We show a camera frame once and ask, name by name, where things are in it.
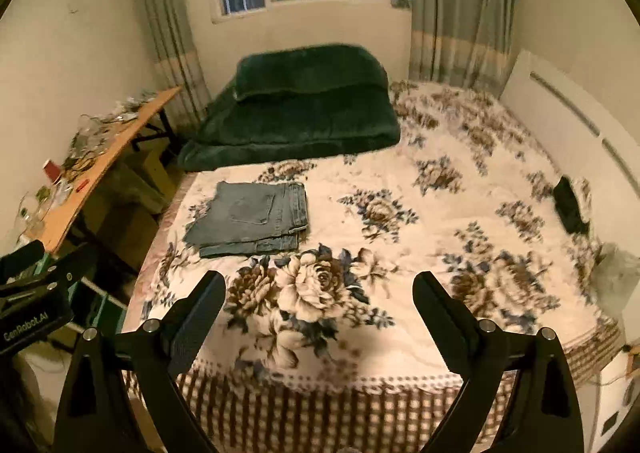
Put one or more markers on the white bedside cabinet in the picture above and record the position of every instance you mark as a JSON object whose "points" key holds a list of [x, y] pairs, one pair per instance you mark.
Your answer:
{"points": [[612, 398]]}

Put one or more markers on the tan cardboard box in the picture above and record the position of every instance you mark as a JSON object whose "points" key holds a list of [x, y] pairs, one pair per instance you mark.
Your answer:
{"points": [[147, 168]]}

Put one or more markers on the white plastic bag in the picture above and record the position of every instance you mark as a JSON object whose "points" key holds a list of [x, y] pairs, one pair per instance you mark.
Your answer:
{"points": [[617, 278]]}

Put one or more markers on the green striped curtain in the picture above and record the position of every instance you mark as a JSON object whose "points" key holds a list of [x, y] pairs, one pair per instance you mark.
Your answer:
{"points": [[462, 8], [165, 23]]}

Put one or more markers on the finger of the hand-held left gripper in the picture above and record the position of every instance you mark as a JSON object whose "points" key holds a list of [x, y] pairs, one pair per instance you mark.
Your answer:
{"points": [[20, 258], [70, 265]]}

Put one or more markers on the white bed headboard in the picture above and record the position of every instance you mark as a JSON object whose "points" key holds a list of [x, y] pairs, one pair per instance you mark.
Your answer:
{"points": [[560, 103]]}

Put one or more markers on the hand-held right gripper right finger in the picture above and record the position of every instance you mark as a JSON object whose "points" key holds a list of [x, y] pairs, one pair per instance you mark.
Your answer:
{"points": [[444, 328]]}

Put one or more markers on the blue jeans pants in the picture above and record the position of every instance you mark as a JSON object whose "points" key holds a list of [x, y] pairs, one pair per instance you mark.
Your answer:
{"points": [[250, 218]]}

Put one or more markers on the pile of table clutter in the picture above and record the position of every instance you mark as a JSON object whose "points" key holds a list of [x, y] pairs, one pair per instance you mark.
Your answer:
{"points": [[85, 143]]}

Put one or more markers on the red cup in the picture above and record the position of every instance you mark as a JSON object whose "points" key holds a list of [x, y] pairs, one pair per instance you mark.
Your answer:
{"points": [[52, 170]]}

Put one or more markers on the floral bed blanket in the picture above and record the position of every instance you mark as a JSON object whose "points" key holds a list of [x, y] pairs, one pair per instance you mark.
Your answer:
{"points": [[400, 243]]}

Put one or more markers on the dark green pillow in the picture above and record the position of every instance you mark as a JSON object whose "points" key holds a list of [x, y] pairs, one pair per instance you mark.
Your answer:
{"points": [[310, 70]]}

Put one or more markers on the dark cloth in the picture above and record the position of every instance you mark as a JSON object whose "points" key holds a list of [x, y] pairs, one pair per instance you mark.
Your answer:
{"points": [[570, 205]]}

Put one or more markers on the dark green quilt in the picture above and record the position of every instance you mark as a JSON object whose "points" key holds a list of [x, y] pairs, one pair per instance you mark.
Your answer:
{"points": [[300, 128]]}

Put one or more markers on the green plastic crate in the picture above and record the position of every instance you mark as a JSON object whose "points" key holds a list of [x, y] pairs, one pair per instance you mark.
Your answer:
{"points": [[100, 308]]}

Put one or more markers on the wooden folding table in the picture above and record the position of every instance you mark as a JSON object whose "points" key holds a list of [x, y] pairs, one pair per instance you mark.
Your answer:
{"points": [[112, 153]]}

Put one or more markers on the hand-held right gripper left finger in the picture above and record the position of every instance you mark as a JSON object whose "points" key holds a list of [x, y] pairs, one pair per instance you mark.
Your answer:
{"points": [[196, 328]]}

